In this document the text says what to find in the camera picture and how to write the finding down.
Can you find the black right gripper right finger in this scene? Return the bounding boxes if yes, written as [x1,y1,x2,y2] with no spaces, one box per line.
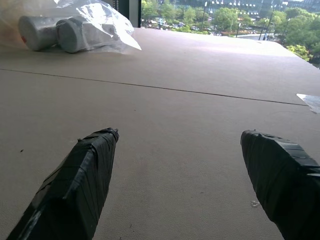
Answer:
[240,129,320,240]

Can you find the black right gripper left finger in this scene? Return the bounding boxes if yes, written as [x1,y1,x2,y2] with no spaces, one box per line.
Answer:
[6,127,120,240]

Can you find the clear plastic wrapper piece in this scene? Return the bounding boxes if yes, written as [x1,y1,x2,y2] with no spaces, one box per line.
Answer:
[296,93,320,114]

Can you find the right white cylinder roll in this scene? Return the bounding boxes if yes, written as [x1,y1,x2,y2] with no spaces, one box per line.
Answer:
[55,16,111,54]

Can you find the white cylinder roll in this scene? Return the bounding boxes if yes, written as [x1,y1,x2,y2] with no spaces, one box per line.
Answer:
[55,16,111,54]
[18,15,63,52]

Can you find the left white cylinder roll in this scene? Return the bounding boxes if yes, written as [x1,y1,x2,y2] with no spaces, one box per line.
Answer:
[18,15,63,52]

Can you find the clear plastic bag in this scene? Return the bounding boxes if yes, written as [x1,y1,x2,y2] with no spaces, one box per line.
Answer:
[0,0,142,55]

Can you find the dark window frame post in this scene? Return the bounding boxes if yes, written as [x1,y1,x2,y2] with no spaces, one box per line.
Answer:
[99,0,142,28]

